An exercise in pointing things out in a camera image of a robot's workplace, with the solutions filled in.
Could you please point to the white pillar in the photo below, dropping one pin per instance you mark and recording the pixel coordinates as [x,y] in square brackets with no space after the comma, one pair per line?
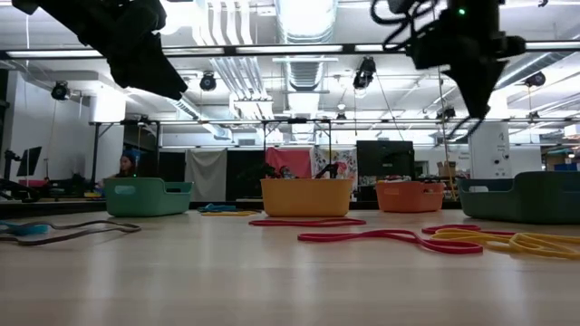
[489,149]

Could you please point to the yellow plastic basket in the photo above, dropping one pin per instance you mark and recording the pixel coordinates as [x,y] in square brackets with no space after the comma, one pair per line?
[306,199]

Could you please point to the grey rubber band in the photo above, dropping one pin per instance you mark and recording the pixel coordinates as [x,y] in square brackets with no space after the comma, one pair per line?
[131,227]

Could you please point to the light green plastic basket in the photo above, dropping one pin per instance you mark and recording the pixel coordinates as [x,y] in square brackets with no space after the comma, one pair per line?
[145,199]

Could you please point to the black computer monitor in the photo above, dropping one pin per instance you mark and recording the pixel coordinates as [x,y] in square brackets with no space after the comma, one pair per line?
[31,160]

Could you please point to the black background station frame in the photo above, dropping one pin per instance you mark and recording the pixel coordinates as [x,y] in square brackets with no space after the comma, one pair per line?
[226,121]

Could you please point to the red rubber band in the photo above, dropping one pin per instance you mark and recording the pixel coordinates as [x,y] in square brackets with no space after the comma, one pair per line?
[453,248]
[254,223]
[428,230]

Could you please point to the yellow rubber band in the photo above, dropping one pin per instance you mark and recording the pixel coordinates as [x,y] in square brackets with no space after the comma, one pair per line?
[229,213]
[521,242]

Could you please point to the black ceiling spotlight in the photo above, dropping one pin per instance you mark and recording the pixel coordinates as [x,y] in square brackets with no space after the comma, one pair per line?
[60,90]
[208,82]
[364,72]
[535,79]

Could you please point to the person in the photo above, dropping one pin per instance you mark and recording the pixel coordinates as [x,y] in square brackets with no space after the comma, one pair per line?
[127,167]

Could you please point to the floral hanging cloth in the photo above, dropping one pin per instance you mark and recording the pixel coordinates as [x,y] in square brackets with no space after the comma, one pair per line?
[346,158]

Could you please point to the orange plastic basket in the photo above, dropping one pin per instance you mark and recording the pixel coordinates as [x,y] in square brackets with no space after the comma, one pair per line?
[408,199]

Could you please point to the large black screen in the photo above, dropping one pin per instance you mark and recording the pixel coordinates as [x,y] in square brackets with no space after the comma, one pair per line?
[385,158]

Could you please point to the red hanging cloth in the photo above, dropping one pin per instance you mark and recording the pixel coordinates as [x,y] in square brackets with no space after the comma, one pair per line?
[290,160]

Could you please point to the dark teal plastic basket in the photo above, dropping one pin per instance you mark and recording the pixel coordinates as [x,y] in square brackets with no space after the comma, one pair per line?
[521,204]

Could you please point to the cardboard box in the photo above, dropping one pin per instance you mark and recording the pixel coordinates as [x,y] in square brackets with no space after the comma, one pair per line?
[446,168]

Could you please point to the blue rubber band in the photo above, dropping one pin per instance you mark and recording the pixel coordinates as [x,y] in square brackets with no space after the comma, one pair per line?
[217,208]
[27,228]

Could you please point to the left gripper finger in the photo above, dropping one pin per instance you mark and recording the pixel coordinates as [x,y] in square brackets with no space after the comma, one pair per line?
[154,77]

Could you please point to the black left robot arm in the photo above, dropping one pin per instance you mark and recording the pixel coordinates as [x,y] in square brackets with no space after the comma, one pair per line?
[25,5]

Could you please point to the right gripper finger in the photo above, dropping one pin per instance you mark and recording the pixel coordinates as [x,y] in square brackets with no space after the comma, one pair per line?
[476,86]

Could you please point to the silver ceiling air duct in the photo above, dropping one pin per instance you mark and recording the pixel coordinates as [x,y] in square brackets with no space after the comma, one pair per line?
[306,22]

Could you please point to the black aluminium table frame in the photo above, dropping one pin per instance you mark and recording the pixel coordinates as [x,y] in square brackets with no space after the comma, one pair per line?
[364,204]

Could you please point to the grey hanging cloth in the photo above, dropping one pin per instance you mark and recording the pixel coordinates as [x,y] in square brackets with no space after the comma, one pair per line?
[206,174]

